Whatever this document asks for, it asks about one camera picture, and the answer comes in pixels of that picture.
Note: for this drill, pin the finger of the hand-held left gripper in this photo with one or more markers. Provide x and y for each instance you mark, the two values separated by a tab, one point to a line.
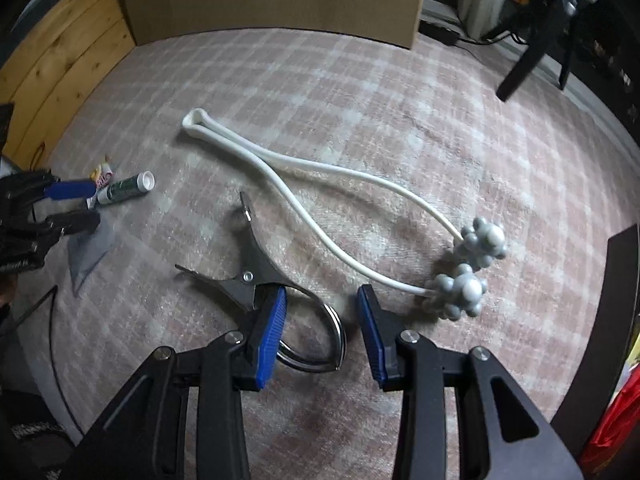
75	222
70	190

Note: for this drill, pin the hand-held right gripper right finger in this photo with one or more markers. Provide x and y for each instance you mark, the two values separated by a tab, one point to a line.
372	335

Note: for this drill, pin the metal spring clip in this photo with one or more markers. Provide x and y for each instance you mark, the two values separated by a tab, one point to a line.
255	265

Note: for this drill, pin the red cloth pouch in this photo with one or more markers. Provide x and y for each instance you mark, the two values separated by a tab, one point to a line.
615	425

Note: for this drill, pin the black tripod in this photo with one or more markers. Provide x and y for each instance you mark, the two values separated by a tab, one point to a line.
525	65

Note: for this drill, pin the light wooden cabinet panel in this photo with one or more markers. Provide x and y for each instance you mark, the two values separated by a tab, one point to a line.
275	0

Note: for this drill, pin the black power adapter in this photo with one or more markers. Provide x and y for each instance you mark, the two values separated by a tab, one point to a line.
440	32

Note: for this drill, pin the pink plaid blanket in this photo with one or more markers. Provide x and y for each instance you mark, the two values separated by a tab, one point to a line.
400	135

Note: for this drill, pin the dark shelf unit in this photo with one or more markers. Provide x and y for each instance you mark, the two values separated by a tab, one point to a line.
610	60

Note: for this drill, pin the white massager with grey balls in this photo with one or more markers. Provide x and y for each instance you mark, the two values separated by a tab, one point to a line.
470	290

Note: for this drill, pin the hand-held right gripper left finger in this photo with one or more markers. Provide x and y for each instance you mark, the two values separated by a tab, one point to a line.
270	330

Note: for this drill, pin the knotty pine wood board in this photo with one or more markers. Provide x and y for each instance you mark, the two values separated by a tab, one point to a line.
60	60

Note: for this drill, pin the small yellow white packet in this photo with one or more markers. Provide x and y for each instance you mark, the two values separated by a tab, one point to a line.
102	172

